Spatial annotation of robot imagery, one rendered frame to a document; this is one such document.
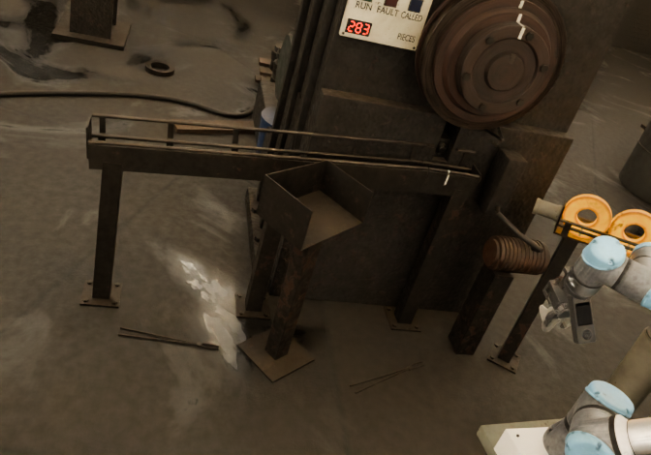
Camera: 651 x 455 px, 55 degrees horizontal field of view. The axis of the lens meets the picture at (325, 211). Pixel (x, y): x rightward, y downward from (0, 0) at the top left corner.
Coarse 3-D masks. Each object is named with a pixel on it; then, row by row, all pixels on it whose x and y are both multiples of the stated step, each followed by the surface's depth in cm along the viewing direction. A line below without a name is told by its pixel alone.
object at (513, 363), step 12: (564, 240) 220; (564, 252) 222; (552, 264) 226; (564, 264) 224; (552, 276) 227; (540, 288) 231; (528, 300) 237; (540, 300) 233; (528, 312) 237; (516, 324) 241; (528, 324) 239; (516, 336) 243; (492, 348) 255; (504, 348) 248; (516, 348) 245; (492, 360) 248; (504, 360) 250; (516, 360) 252
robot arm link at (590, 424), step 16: (576, 416) 153; (592, 416) 149; (608, 416) 146; (576, 432) 146; (592, 432) 144; (608, 432) 142; (624, 432) 141; (640, 432) 139; (576, 448) 144; (592, 448) 141; (608, 448) 140; (624, 448) 140; (640, 448) 138
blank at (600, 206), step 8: (576, 200) 214; (584, 200) 213; (592, 200) 212; (600, 200) 211; (568, 208) 216; (576, 208) 215; (584, 208) 214; (592, 208) 213; (600, 208) 211; (608, 208) 211; (568, 216) 217; (576, 216) 217; (600, 216) 212; (608, 216) 211; (584, 224) 218; (592, 224) 216; (600, 224) 214; (608, 224) 212; (576, 232) 218; (592, 232) 216
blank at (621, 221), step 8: (616, 216) 212; (624, 216) 209; (632, 216) 208; (640, 216) 207; (648, 216) 206; (616, 224) 211; (624, 224) 210; (632, 224) 209; (640, 224) 208; (648, 224) 207; (608, 232) 214; (616, 232) 212; (648, 232) 208; (632, 240) 213; (640, 240) 210; (648, 240) 209
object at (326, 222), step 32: (288, 192) 176; (320, 192) 203; (352, 192) 194; (288, 224) 178; (320, 224) 189; (352, 224) 192; (288, 288) 205; (288, 320) 210; (256, 352) 220; (288, 352) 223
